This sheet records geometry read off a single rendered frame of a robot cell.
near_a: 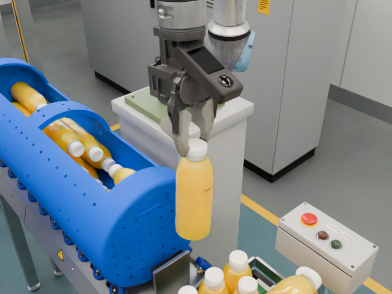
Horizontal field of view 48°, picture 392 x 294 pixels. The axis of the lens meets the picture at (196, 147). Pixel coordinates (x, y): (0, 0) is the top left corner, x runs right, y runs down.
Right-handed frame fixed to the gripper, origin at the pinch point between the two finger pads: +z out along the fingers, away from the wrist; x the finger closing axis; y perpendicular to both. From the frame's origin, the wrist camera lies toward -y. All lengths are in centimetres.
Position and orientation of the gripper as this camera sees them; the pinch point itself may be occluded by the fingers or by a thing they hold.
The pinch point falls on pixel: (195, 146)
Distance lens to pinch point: 76.2
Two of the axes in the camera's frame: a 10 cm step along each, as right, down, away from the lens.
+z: 0.3, 8.9, 4.6
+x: -7.3, 3.4, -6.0
